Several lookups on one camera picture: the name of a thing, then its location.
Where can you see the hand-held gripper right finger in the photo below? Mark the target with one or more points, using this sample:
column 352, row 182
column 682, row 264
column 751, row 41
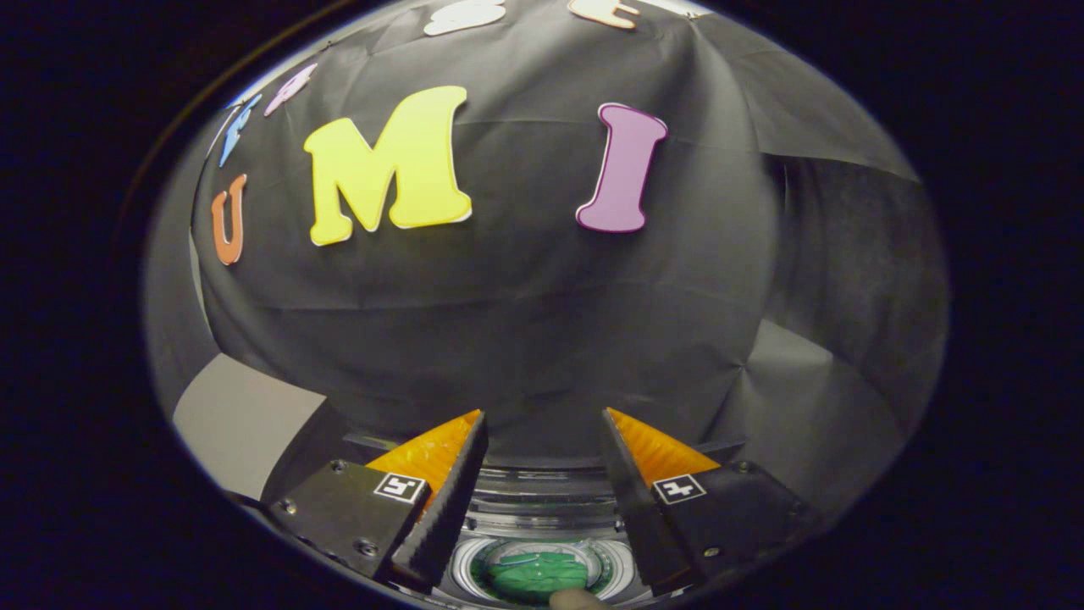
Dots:
column 644, row 525

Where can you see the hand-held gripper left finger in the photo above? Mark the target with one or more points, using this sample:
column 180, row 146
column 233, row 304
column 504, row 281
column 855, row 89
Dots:
column 445, row 517

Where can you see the grey washing machine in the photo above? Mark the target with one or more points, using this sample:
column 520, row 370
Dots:
column 542, row 517

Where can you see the green polo shirt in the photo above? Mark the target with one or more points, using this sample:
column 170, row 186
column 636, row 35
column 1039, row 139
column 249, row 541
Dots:
column 538, row 576

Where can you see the black backdrop cloth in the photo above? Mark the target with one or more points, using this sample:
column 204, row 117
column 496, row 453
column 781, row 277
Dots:
column 542, row 322

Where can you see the grey cabinet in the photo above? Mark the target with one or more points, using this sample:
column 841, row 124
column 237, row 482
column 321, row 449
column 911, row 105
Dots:
column 246, row 424

